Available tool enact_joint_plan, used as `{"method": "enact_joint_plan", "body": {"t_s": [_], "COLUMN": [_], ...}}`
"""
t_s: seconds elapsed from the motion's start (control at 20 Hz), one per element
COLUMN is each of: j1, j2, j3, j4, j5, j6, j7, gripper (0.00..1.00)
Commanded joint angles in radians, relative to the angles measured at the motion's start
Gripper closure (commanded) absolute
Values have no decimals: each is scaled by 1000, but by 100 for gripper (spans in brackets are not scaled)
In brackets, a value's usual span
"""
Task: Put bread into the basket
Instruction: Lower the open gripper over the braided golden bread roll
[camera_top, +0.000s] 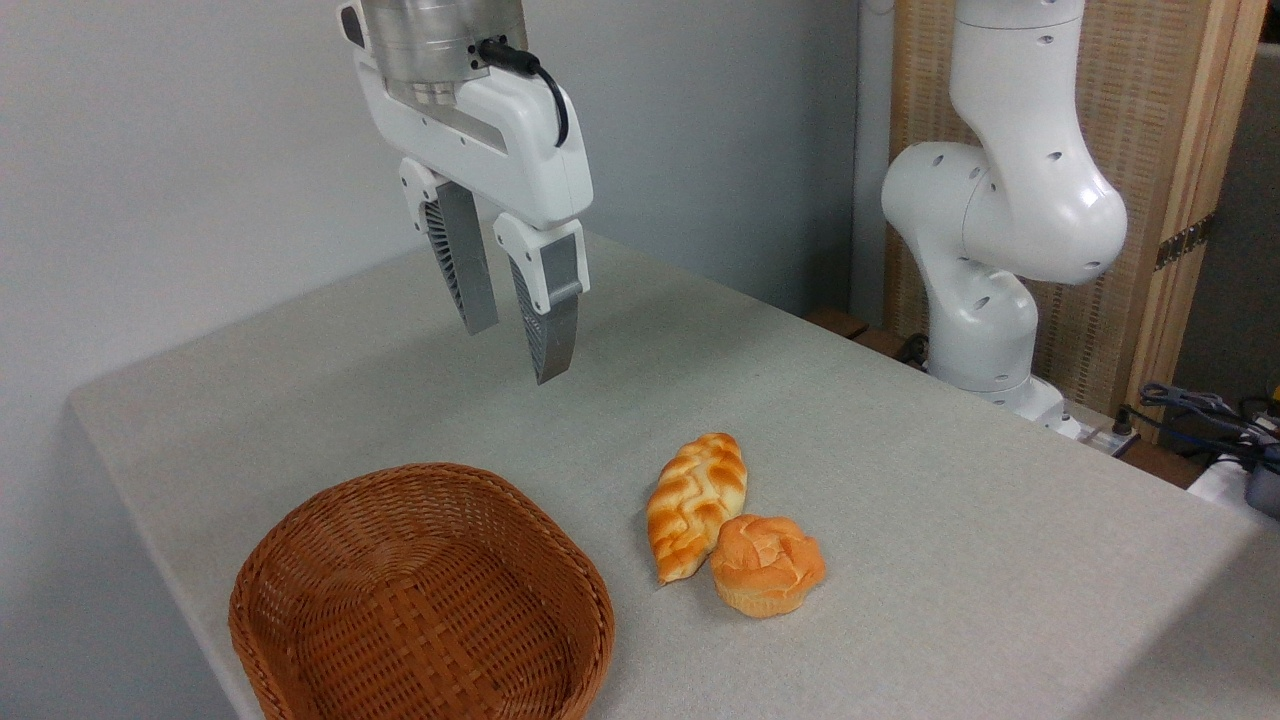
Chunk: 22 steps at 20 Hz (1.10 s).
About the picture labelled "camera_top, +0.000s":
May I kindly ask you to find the grey tablecloth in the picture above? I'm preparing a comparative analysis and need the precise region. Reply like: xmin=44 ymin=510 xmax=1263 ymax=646
xmin=68 ymin=225 xmax=1280 ymax=720

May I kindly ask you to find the long braided bread loaf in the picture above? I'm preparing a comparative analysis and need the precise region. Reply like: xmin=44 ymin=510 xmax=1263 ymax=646
xmin=646 ymin=432 xmax=749 ymax=586

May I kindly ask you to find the brown wooden base board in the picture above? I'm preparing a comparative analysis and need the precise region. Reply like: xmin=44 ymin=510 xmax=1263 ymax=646
xmin=803 ymin=307 xmax=931 ymax=373

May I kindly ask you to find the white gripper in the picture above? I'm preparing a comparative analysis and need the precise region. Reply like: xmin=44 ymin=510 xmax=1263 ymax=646
xmin=338 ymin=0 xmax=594 ymax=386

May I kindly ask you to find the wooden woven folding screen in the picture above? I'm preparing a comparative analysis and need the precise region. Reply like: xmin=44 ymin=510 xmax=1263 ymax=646
xmin=885 ymin=0 xmax=1269 ymax=441

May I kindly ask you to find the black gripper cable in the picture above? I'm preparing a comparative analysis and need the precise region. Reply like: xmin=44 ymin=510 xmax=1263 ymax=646
xmin=478 ymin=38 xmax=571 ymax=149

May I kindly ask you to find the metal screen hinge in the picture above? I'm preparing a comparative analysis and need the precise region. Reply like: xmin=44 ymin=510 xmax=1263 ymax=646
xmin=1155 ymin=212 xmax=1217 ymax=272

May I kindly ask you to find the white power strip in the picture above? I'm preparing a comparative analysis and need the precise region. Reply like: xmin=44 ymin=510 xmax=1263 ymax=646
xmin=1060 ymin=405 xmax=1143 ymax=459

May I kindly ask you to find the blue-grey cable bundle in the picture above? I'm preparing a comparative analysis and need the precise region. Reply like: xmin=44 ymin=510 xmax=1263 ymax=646
xmin=1138 ymin=382 xmax=1280 ymax=471

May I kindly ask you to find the round muffin bread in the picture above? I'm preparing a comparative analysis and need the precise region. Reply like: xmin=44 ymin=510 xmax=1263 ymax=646
xmin=709 ymin=514 xmax=827 ymax=619

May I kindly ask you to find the brown wicker basket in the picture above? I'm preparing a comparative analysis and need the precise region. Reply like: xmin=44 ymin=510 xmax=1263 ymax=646
xmin=228 ymin=462 xmax=616 ymax=720

